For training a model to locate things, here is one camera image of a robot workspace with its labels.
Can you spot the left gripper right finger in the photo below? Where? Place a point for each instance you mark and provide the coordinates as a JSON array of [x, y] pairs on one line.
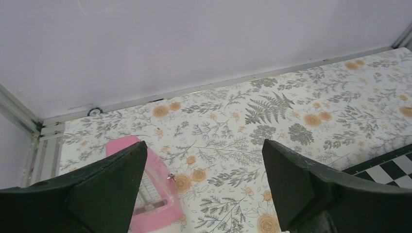
[[310, 197]]

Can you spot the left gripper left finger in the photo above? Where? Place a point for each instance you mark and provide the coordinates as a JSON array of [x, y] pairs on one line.
[[97, 198]]

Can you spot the pink metronome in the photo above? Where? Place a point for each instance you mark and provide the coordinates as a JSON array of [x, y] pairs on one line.
[[157, 205]]

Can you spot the black white chessboard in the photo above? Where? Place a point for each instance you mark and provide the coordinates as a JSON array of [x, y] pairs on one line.
[[393, 168]]

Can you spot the floral patterned table mat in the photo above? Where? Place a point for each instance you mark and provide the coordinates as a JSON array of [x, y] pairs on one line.
[[339, 115]]

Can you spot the small round wall fitting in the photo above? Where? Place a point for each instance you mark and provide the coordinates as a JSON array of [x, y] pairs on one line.
[[94, 112]]

